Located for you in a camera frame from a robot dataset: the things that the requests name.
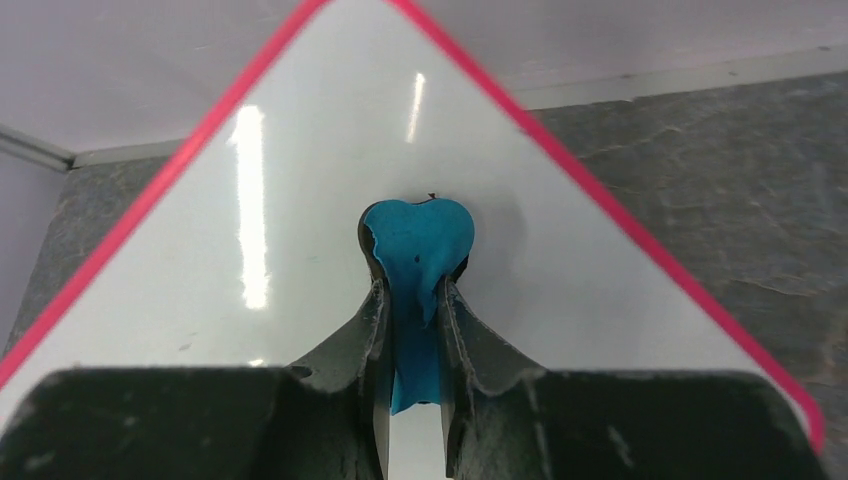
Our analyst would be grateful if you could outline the blue black whiteboard eraser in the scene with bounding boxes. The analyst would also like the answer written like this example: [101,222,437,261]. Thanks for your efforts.
[359,197,475,415]

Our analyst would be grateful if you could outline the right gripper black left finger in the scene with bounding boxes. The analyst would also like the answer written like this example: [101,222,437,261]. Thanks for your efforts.
[1,280,393,479]

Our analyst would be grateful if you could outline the pink framed whiteboard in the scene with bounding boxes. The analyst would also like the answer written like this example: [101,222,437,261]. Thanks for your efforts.
[1,1,824,479]

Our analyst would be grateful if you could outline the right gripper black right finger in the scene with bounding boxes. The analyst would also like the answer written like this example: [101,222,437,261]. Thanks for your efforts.
[436,277,826,479]

